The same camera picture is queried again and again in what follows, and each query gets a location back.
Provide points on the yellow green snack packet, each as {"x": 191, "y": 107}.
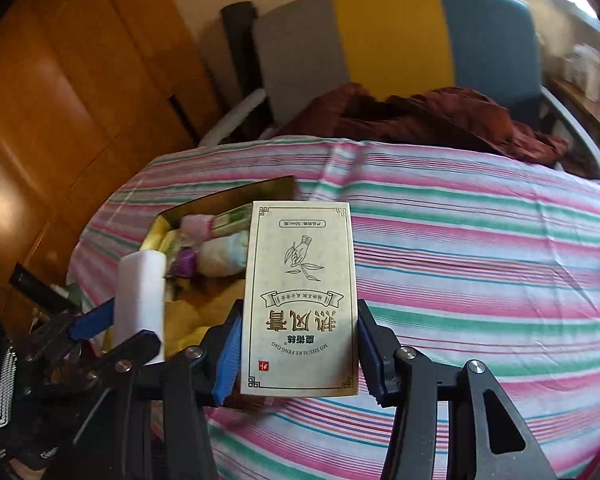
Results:
{"x": 162, "y": 242}

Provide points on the wooden window shelf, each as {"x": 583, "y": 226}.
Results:
{"x": 590, "y": 110}

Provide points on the white carton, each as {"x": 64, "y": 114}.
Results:
{"x": 585, "y": 67}

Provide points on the cream printed box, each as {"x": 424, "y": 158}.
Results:
{"x": 300, "y": 285}

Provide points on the grey yellow blue chair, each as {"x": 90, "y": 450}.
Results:
{"x": 390, "y": 40}

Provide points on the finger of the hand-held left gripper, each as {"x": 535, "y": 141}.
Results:
{"x": 145, "y": 345}
{"x": 95, "y": 322}

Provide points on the yellow sponge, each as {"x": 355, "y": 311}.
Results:
{"x": 210, "y": 310}

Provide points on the wooden wardrobe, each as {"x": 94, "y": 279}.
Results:
{"x": 80, "y": 85}

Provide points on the maroon cloth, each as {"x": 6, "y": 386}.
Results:
{"x": 430, "y": 120}

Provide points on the purple small item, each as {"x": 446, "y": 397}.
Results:
{"x": 184, "y": 262}

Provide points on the striped tablecloth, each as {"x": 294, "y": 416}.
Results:
{"x": 455, "y": 260}

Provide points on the person's left hand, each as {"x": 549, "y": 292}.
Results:
{"x": 30, "y": 452}

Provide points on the white plastic bag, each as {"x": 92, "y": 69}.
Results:
{"x": 225, "y": 255}

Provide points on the gold tin box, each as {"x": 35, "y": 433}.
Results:
{"x": 230, "y": 192}

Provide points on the small green white box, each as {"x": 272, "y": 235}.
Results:
{"x": 230, "y": 220}

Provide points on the white foam block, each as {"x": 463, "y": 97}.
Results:
{"x": 140, "y": 295}

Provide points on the black tube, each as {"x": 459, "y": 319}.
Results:
{"x": 35, "y": 285}

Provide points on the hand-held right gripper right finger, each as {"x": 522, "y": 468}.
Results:
{"x": 375, "y": 360}

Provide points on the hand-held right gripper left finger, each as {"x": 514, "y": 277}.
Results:
{"x": 227, "y": 355}

